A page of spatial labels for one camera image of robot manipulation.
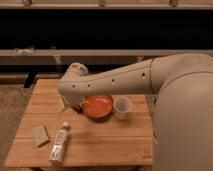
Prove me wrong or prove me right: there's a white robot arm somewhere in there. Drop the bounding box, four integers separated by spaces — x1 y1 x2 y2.
58 53 213 171

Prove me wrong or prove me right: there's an orange bowl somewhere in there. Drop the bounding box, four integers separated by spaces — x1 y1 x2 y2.
83 95 113 119

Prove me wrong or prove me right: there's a beige sponge block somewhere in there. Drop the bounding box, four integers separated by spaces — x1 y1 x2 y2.
33 125 49 147

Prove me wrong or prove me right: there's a wooden table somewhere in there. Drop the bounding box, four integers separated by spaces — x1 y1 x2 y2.
5 79 153 168

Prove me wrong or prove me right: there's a clear plastic bottle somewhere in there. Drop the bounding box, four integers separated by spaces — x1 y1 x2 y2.
49 122 70 163

